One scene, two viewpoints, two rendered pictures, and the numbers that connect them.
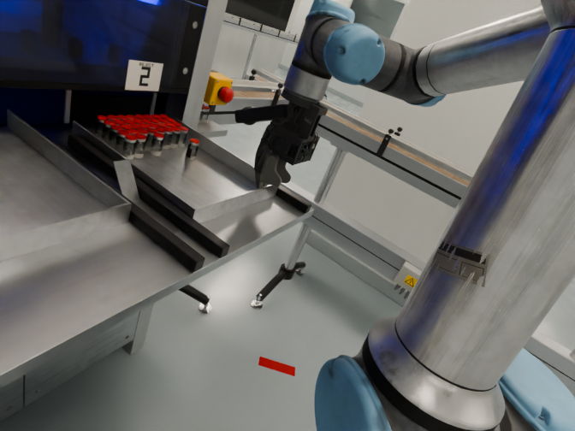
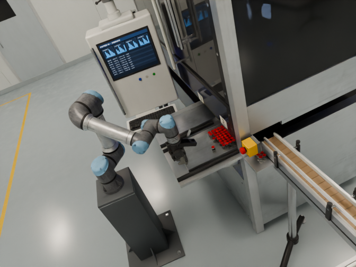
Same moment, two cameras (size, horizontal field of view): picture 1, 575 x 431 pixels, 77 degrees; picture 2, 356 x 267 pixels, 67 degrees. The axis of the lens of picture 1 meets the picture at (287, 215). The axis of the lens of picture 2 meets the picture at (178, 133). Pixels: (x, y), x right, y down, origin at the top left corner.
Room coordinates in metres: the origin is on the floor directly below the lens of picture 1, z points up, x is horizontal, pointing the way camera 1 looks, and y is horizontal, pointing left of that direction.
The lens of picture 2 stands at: (1.70, -0.47, 2.05)
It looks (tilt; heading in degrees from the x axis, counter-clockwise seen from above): 38 degrees down; 151
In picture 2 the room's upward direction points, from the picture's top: 20 degrees counter-clockwise
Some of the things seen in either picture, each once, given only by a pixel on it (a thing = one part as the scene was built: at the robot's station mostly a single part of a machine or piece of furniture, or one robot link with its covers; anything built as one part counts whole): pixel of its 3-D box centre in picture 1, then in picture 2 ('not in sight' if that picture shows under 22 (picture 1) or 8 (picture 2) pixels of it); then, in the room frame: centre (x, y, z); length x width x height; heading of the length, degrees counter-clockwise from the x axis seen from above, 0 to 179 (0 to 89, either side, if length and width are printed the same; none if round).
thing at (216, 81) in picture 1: (212, 87); (250, 146); (0.99, 0.32, 0.99); 0.08 x 0.07 x 0.07; 68
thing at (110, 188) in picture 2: not in sight; (110, 180); (0.30, -0.29, 0.84); 0.15 x 0.15 x 0.10
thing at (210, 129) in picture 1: (195, 124); (261, 160); (1.02, 0.35, 0.87); 0.14 x 0.13 x 0.02; 68
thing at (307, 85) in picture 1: (306, 84); (173, 137); (0.69, 0.06, 1.14); 0.08 x 0.08 x 0.05
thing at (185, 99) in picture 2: not in sight; (185, 99); (-0.05, 0.71, 0.73); 1.98 x 0.01 x 0.25; 158
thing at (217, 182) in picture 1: (180, 161); (206, 147); (0.69, 0.25, 0.90); 0.34 x 0.26 x 0.04; 67
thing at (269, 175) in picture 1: (269, 176); not in sight; (0.67, 0.06, 0.95); 0.06 x 0.03 x 0.09; 68
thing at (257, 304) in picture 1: (283, 277); not in sight; (1.57, -0.11, 0.07); 0.50 x 0.08 x 0.14; 158
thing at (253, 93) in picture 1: (233, 95); (311, 179); (1.31, 0.34, 0.92); 0.69 x 0.15 x 0.16; 158
